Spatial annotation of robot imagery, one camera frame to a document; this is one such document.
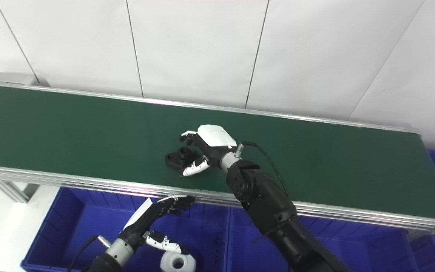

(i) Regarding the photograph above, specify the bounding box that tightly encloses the white round plastic part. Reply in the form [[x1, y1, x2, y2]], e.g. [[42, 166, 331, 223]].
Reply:
[[160, 250, 197, 272]]

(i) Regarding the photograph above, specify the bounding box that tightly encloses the black plastic machine part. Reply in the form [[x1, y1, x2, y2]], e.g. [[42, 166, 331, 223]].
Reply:
[[165, 147, 204, 169]]

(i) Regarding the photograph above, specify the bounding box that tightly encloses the grey conveyor end housing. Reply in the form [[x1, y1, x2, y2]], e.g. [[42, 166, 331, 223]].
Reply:
[[0, 72, 50, 88]]

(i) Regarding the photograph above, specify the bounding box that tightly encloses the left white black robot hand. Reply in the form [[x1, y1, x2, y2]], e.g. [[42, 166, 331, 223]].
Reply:
[[122, 195, 196, 255]]

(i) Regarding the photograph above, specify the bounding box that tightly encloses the aluminium conveyor leg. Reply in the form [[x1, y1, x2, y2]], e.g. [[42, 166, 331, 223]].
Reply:
[[0, 178, 39, 204]]

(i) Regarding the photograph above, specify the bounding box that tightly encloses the green conveyor belt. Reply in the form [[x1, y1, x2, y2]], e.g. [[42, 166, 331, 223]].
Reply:
[[0, 85, 435, 222], [0, 81, 435, 238]]

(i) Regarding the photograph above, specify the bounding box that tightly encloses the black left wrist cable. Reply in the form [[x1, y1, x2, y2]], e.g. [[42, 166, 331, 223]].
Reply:
[[66, 235, 111, 272]]

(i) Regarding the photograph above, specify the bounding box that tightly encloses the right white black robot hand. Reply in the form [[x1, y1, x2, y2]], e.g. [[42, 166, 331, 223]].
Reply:
[[179, 125, 238, 177]]

